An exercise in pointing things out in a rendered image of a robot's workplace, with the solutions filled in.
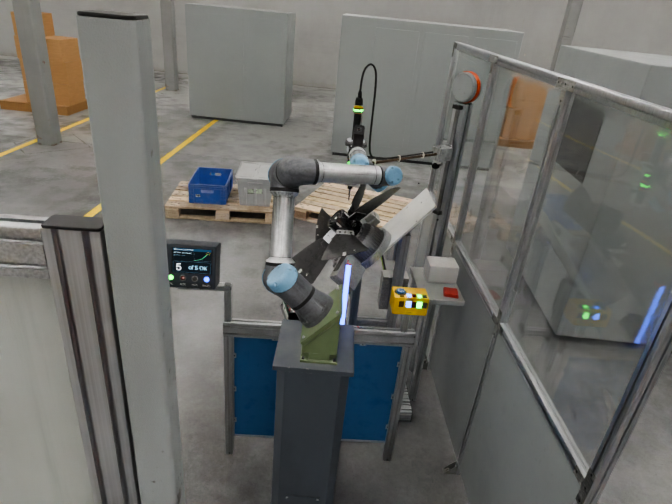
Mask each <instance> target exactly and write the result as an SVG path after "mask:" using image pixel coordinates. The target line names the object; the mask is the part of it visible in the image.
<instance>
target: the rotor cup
mask: <svg viewBox="0 0 672 504"><path fill-rule="evenodd" d="M345 213H346V214H347V215H348V216H350V215H349V214H348V213H347V212H346V211H345V210H344V209H340V210H338V211H337V212H336V213H334V214H333V216H332V217H331V218H330V220H329V221H328V227H329V228H330V229H332V230H333V231H334V232H335V233H336V230H351V231H354V235H355V236H356V235H357V234H358V233H359V232H360V230H361V228H362V223H361V222H360V221H355V222H353V221H354V220H348V216H347V215H346V214H345ZM336 216H337V218H336V219H334V218H335V217H336ZM336 223H338V224H339V225H340V226H341V227H340V226H338V225H337V224H336Z"/></svg>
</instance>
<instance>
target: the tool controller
mask: <svg viewBox="0 0 672 504"><path fill-rule="evenodd" d="M166 243H167V257H168V270H169V274H173V275H174V279H173V280H169V284H170V287H181V288H197V289H213V290H214V289H215V288H216V287H217V286H218V284H219V282H220V254H221V243H220V242H211V241H196V240H182V239H167V238H166ZM173 260H174V261H185V273H183V272H173ZM181 275H185V276H186V280H185V281H181V280H180V276H181ZM192 276H197V277H198V280H197V281H196V282H194V281H192ZM206 276H208V277H209V278H210V281H209V282H207V283H206V282H204V280H203V279H204V277H206Z"/></svg>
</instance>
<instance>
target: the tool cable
mask: <svg viewBox="0 0 672 504"><path fill-rule="evenodd" d="M370 65H371V66H373V68H374V71H375V86H374V97H373V106H372V115H371V124H370V134H369V154H370V156H371V158H373V160H372V161H374V162H375V164H376V160H385V159H394V158H399V161H398V162H400V160H401V157H408V156H415V155H423V157H422V158H424V154H429V153H433V151H431V152H421V153H417V154H409V155H402V156H400V155H398V156H395V157H386V158H376V157H373V156H372V154H371V134H372V125H373V116H374V107H375V98H376V88H377V70H376V67H375V65H374V64H372V63H369V64H368V65H366V67H365V68H364V70H363V72H362V76H361V81H360V88H359V91H361V90H362V82H363V77H364V73H365V71H366V69H367V68H368V67H369V66H370ZM375 164H374V165H375Z"/></svg>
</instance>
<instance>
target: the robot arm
mask: <svg viewBox="0 0 672 504"><path fill-rule="evenodd" d="M364 131H365V127H364V126H362V125H355V127H354V134H353V140H352V139H351V138H348V139H346V140H345V145H346V146H347V152H348V155H347V160H348V162H350V164H341V163H326V162H319V161H318V159H310V158H302V157H296V156H289V157H285V158H281V159H278V160H276V161H275V162H274V163H273V164H272V165H271V166H270V168H269V170H268V179H269V182H270V193H271V194H272V195H273V210H272V228H271V246H270V257H269V258H268V259H267V260H266V266H265V270H264V272H263V274H262V282H263V285H264V286H265V288H266V289H267V290H268V291H269V292H270V293H272V294H275V295H276V296H278V297H280V298H281V299H282V300H283V301H284V302H285V303H287V304H288V305H289V306H290V307H291V308H292V309H293V310H294V311H295V312H296V314H297V316H298V318H299V320H300V322H301V323H302V324H303V325H304V326H305V327H306V328H311V327H314V326H315V325H317V324H318V323H320V322H321V321H322V320H323V319H324V318H325V317H326V316H327V314H328V313H329V311H330V310H331V308H332V306H333V298H332V297H330V296H329V295H328V294H326V293H324V292H322V291H320V290H318V289H316V288H315V287H314V286H312V285H311V284H310V283H309V282H308V281H307V280H306V279H305V278H304V277H303V276H302V275H301V274H300V273H299V272H298V271H297V270H296V268H295V261H294V260H293V259H292V257H291V256H292V240H293V223H294V206H295V197H296V196H297V195H298V194H299V186H302V185H316V184H317V183H318V182H323V183H345V184H367V185H370V187H371V188H372V189H374V190H375V191H376V192H381V191H383V190H385V189H386V188H387V186H394V185H397V184H399V183H400V182H401V181H402V178H403V173H402V171H401V169H400V168H399V167H397V166H389V167H385V166H375V165H374V164H373V163H372V162H371V161H370V160H369V159H368V157H367V155H366V152H365V149H364V148H366V147H367V145H368V143H367V142H366V141H365V140H364ZM349 160H350V161H349Z"/></svg>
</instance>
